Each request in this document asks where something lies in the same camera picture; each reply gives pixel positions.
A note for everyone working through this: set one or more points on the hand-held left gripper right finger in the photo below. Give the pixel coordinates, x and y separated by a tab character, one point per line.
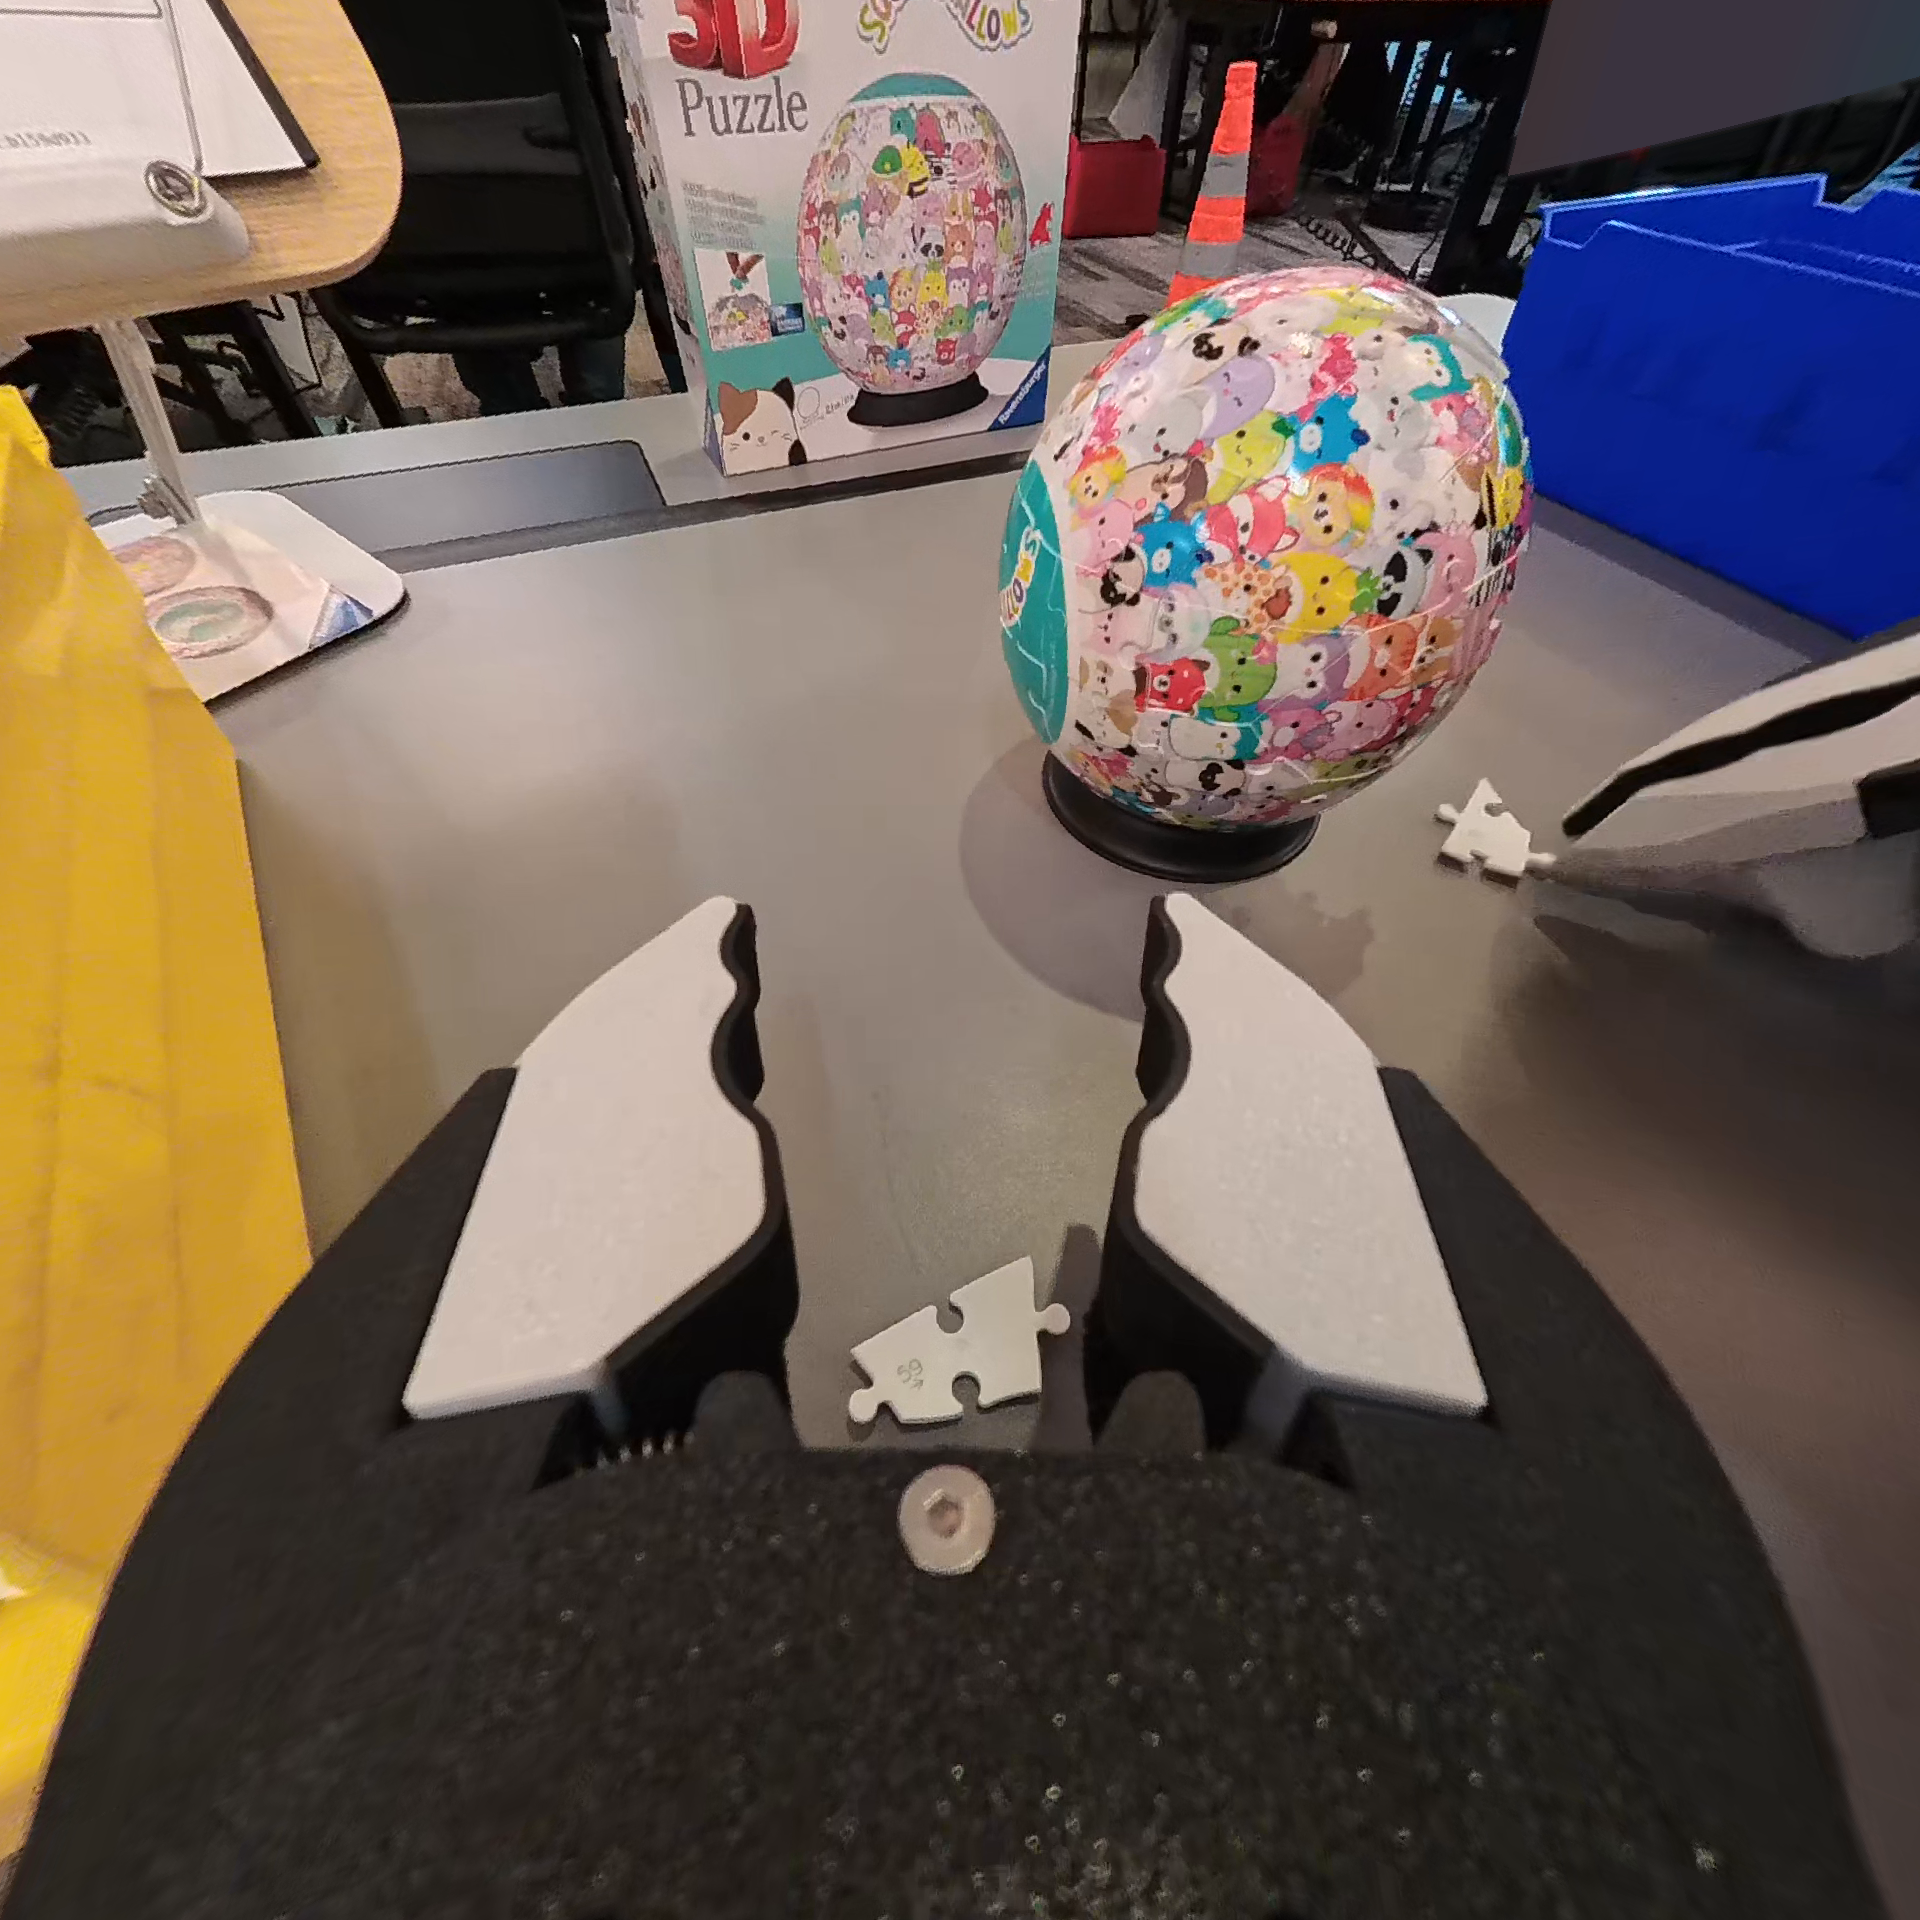
1306	1201

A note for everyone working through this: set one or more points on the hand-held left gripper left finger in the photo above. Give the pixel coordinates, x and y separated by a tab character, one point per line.
600	1201

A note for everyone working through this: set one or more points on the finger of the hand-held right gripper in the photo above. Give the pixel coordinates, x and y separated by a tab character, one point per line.
1756	857
1771	744

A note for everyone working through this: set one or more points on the white puzzle piece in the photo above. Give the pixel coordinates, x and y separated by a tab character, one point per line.
1487	833
960	1344

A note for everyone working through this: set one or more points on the black ball stand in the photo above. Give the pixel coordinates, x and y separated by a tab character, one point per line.
1170	834

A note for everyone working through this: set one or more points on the colourful puzzle ball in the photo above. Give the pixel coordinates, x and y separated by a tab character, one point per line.
1260	541

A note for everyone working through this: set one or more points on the puzzle box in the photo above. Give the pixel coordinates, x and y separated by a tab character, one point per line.
857	227

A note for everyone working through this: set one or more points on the blue plastic bin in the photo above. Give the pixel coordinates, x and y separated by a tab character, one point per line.
1741	391

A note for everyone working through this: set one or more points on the yellow plastic bin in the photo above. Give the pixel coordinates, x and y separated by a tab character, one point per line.
121	1141

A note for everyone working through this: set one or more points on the white stand base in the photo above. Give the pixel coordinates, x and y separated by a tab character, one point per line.
241	586

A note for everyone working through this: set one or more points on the orange plastic object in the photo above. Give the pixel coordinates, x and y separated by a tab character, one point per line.
1216	180

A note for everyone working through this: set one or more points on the red plastic bin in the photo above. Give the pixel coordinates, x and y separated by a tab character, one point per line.
1117	180

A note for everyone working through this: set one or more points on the black office chair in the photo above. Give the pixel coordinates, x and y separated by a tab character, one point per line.
497	180

